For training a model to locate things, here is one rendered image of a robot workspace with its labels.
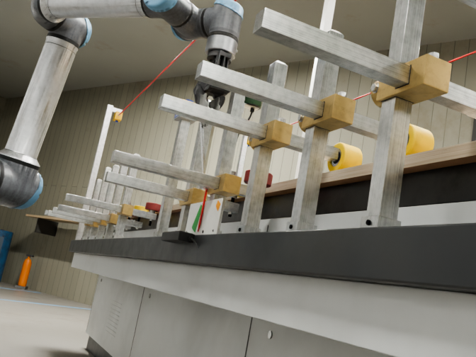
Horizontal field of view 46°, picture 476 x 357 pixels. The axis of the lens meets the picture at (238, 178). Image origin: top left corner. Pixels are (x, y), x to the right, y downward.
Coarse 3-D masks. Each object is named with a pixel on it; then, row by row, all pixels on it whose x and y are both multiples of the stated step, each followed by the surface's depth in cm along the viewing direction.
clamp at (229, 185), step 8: (216, 176) 158; (224, 176) 152; (232, 176) 153; (224, 184) 151; (232, 184) 152; (240, 184) 153; (208, 192) 161; (216, 192) 155; (224, 192) 153; (232, 192) 152
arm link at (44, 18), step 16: (32, 0) 187; (48, 0) 184; (64, 0) 179; (80, 0) 175; (96, 0) 171; (112, 0) 168; (128, 0) 164; (144, 0) 158; (160, 0) 156; (176, 0) 158; (48, 16) 186; (64, 16) 184; (80, 16) 180; (96, 16) 176; (112, 16) 173; (128, 16) 169; (144, 16) 166; (160, 16) 162; (176, 16) 162
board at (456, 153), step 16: (464, 144) 101; (416, 160) 112; (432, 160) 108; (448, 160) 104; (464, 160) 102; (336, 176) 138; (352, 176) 131; (368, 176) 127; (272, 192) 168; (288, 192) 164; (176, 208) 254
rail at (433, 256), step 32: (288, 224) 113; (384, 224) 87; (448, 224) 71; (128, 256) 225; (160, 256) 183; (192, 256) 155; (224, 256) 135; (256, 256) 118; (288, 256) 106; (320, 256) 96; (352, 256) 88; (384, 256) 81; (416, 256) 75; (448, 256) 69; (448, 288) 70
